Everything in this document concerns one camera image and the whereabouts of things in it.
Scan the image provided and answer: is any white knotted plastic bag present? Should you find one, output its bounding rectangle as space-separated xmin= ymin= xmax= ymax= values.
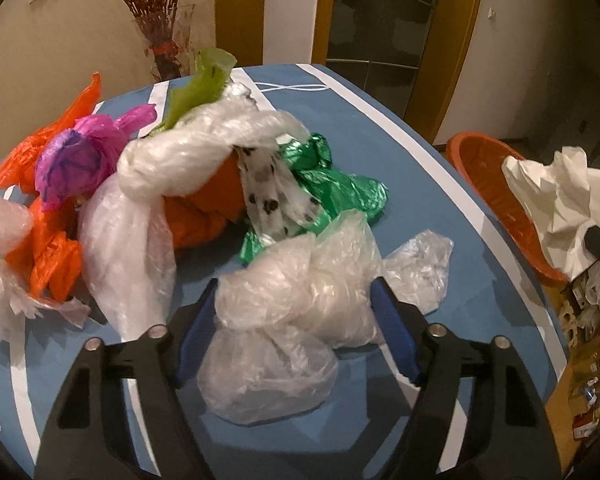
xmin=79 ymin=94 xmax=310 ymax=341

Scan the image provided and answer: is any clear plastic bag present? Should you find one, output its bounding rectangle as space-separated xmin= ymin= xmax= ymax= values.
xmin=197 ymin=209 xmax=454 ymax=425

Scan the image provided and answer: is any white translucent bag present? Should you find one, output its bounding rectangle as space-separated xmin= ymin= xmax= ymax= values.
xmin=0 ymin=196 xmax=91 ymax=341

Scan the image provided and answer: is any white paper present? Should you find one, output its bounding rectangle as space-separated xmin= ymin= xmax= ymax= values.
xmin=502 ymin=146 xmax=600 ymax=280

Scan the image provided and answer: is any orange plastic bag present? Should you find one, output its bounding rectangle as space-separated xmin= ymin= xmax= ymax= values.
xmin=0 ymin=73 xmax=246 ymax=301

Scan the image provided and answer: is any white black-spotted plastic bag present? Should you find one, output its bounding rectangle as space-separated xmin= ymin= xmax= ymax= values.
xmin=237 ymin=148 xmax=323 ymax=247

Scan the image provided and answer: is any dark green plastic bag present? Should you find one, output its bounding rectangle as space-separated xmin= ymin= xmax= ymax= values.
xmin=240 ymin=133 xmax=389 ymax=264

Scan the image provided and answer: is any light green plastic bag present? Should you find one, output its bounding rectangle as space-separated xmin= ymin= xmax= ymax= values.
xmin=148 ymin=47 xmax=237 ymax=136

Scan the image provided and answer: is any orange lined trash basket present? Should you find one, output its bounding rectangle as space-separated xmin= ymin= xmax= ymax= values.
xmin=445 ymin=132 xmax=568 ymax=288

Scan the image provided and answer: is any blue white striped tablecloth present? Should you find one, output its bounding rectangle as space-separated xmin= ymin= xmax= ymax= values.
xmin=0 ymin=64 xmax=567 ymax=479

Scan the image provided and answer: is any magenta purple plastic bag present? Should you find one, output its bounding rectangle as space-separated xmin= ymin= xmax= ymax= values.
xmin=34 ymin=104 xmax=157 ymax=211

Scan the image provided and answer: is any glass vase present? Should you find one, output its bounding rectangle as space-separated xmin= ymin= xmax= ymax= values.
xmin=135 ymin=4 xmax=195 ymax=82

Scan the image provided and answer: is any glass panel door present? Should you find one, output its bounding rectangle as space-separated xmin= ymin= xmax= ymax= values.
xmin=326 ymin=0 xmax=436 ymax=116

